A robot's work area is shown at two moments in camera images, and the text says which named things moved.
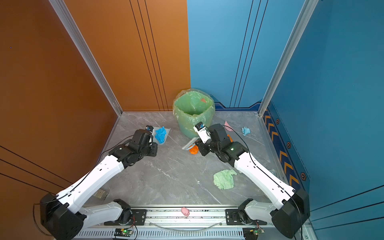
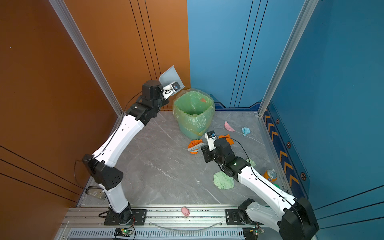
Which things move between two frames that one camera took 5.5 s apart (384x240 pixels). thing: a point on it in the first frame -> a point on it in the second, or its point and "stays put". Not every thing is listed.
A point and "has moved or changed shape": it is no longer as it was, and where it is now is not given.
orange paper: x=194 y=150 has moved or changed shape
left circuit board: x=126 y=232 stays put
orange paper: x=231 y=139 stays put
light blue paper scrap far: x=245 y=131 stays put
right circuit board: x=251 y=233 stays put
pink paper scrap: x=227 y=128 stays put
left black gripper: x=154 y=151 -> x=164 y=102
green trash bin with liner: x=191 y=107 stays put
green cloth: x=224 y=179 stays put
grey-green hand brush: x=190 y=143 has moved or changed shape
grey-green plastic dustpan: x=156 y=128 -> x=170 y=76
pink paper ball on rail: x=185 y=211 stays put
